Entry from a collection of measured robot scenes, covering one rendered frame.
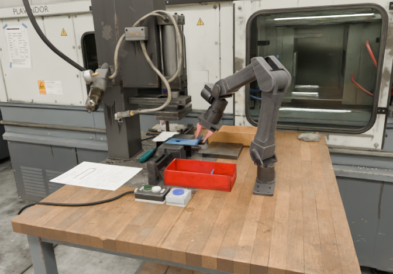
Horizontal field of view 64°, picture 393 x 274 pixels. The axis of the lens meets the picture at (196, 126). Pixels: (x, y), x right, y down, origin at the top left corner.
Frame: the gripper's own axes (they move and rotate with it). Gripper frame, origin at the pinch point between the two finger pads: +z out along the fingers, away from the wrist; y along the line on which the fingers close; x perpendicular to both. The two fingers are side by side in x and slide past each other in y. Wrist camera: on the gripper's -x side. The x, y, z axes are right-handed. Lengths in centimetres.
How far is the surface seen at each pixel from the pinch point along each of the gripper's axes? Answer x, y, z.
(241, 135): -24.2, -14.1, -2.4
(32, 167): -72, 121, 132
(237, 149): -14.2, -16.0, 1.0
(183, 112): 2.9, 11.2, -7.3
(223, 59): -62, 18, -24
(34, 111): -71, 133, 83
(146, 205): 39.4, 0.9, 13.6
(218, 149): -12.4, -8.3, 5.2
